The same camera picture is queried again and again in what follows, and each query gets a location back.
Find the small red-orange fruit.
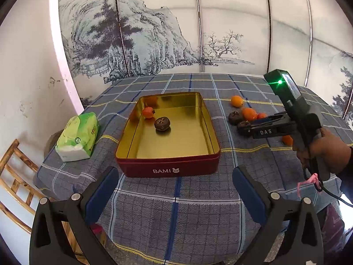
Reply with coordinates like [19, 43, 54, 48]
[257, 112, 267, 120]

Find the plaid blue tablecloth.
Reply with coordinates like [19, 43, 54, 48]
[35, 74, 341, 264]

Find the wooden chair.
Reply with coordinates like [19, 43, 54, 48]
[1, 139, 88, 264]

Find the black cable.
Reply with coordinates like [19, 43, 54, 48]
[303, 143, 353, 208]

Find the painted landscape folding screen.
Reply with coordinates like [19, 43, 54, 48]
[58, 0, 352, 123]

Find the orange fruit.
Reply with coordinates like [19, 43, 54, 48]
[282, 135, 293, 147]

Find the dark brown passion fruit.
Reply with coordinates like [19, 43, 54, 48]
[154, 117, 171, 132]

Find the red gold tin box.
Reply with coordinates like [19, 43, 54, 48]
[115, 92, 221, 178]

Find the pink ribbon tag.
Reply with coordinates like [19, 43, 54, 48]
[296, 173, 323, 198]

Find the large orange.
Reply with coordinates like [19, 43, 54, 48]
[242, 108, 258, 122]

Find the green tissue pack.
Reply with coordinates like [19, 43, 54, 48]
[55, 112, 99, 162]

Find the small red persimmon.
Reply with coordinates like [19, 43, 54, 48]
[142, 106, 155, 119]

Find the round woven stool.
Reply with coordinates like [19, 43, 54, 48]
[44, 130, 63, 157]

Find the orange tangerine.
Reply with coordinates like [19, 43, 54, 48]
[230, 95, 244, 108]

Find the person's right hand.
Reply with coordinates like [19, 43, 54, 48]
[293, 128, 352, 174]

